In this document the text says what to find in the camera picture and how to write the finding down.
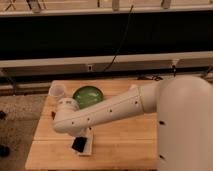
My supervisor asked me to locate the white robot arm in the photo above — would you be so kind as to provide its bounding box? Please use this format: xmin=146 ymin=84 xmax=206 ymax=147
xmin=53 ymin=76 xmax=213 ymax=171

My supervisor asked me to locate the black eraser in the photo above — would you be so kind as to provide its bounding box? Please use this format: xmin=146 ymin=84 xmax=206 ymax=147
xmin=72 ymin=137 xmax=87 ymax=153

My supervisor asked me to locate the green round bowl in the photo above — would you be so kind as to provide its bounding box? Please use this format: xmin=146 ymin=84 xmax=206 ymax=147
xmin=73 ymin=86 xmax=103 ymax=109

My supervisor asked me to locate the translucent plastic cup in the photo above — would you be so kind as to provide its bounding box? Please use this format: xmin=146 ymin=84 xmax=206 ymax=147
xmin=49 ymin=84 xmax=65 ymax=100

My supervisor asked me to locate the black hanging cable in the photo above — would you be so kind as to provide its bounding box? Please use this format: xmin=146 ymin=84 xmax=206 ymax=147
xmin=101 ymin=4 xmax=135 ymax=73

